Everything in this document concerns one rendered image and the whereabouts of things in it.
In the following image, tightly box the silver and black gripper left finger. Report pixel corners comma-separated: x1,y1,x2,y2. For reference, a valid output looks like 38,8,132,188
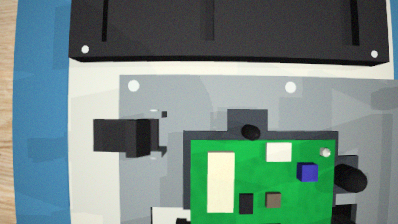
175,218,191,224

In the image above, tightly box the green circuit board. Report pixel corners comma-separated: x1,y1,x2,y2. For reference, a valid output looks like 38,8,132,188
190,139,335,224

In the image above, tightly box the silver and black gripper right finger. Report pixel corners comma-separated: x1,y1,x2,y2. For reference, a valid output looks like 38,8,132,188
331,214,356,224

